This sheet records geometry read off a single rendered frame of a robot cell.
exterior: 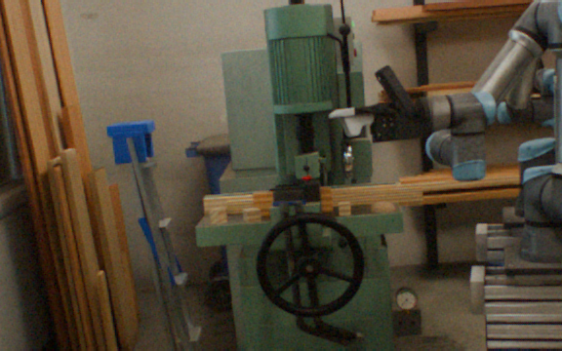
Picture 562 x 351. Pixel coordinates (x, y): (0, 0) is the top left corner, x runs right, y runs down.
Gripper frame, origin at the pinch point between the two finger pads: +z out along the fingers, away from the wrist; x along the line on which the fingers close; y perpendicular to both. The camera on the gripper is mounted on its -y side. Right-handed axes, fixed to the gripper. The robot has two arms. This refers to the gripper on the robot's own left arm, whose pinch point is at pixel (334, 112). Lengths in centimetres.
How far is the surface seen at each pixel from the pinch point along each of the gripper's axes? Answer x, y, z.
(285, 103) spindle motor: 63, -8, -1
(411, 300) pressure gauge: 48, 52, -28
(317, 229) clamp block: 48, 28, -3
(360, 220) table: 54, 28, -17
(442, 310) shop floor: 218, 95, -99
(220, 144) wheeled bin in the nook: 250, -4, 4
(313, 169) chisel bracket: 66, 12, -8
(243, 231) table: 62, 28, 16
